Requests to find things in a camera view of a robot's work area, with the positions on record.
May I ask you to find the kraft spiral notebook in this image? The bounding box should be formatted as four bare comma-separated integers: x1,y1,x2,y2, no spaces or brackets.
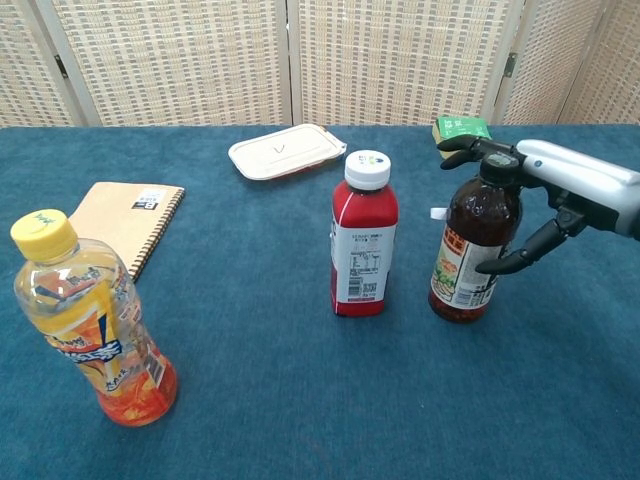
68,181,187,284

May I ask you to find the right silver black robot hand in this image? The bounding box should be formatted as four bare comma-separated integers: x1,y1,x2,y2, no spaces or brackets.
438,135,640,275

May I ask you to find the blue felt table cloth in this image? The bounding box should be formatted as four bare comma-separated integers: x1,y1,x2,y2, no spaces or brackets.
0,123,640,480

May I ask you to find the dark brown tea bottle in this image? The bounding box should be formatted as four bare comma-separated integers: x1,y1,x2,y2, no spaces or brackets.
428,153,525,324

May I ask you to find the woven folding screen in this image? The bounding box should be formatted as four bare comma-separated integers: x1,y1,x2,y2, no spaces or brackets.
0,0,640,129

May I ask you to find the yellow-cap orange tea bottle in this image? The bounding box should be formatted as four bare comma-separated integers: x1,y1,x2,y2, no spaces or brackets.
9,209,179,428

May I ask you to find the white lidded lunch box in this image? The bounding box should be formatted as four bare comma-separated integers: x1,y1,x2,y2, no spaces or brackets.
228,123,348,181

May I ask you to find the red juice bottle white cap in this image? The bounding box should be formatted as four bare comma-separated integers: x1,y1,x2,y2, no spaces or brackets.
328,149,401,318

